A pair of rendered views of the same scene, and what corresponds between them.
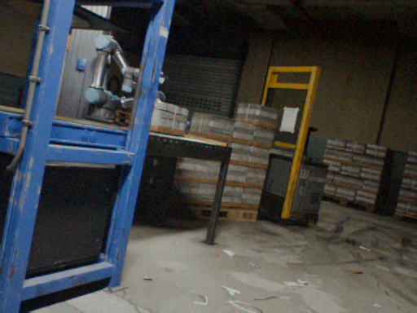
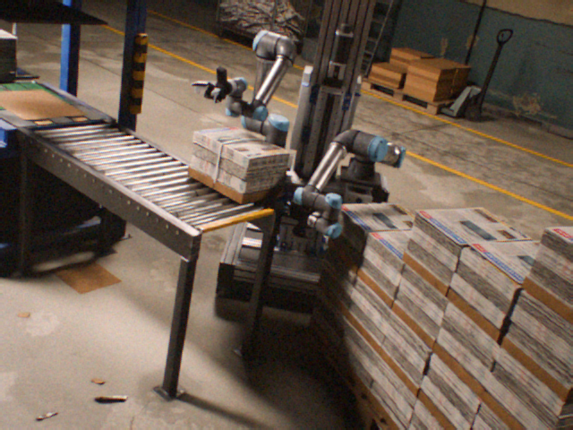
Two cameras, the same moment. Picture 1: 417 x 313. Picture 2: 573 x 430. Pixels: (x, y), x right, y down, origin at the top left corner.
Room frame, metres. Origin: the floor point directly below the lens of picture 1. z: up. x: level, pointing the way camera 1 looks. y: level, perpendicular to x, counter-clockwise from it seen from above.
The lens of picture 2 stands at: (4.11, -2.66, 2.06)
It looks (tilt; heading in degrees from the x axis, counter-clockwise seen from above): 23 degrees down; 97
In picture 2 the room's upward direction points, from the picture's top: 11 degrees clockwise
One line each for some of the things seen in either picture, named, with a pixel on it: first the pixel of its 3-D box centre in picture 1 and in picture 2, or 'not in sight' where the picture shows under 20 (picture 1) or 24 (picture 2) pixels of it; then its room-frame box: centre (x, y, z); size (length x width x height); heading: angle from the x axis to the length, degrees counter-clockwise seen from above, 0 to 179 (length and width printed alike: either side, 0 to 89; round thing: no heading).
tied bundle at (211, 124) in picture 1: (211, 127); (466, 251); (4.50, 0.01, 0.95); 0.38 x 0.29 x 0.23; 39
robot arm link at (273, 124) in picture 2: (103, 99); (276, 128); (3.49, 0.92, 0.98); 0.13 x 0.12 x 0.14; 162
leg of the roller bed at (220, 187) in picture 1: (217, 202); (178, 326); (3.41, -0.16, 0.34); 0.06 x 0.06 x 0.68; 60
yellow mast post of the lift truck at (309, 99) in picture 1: (299, 143); not in sight; (4.87, -1.01, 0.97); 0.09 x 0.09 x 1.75; 37
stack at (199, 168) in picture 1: (192, 174); (415, 342); (4.42, 0.11, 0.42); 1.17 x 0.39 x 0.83; 127
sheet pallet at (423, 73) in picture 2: not in sight; (418, 78); (4.22, 7.03, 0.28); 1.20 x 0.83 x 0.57; 150
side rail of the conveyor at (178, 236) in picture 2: (183, 148); (98, 187); (2.86, 0.16, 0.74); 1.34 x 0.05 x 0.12; 150
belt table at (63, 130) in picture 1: (31, 122); (29, 110); (2.10, 0.89, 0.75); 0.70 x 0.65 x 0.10; 150
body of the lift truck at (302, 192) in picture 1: (289, 187); not in sight; (5.35, -1.11, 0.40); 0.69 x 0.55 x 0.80; 37
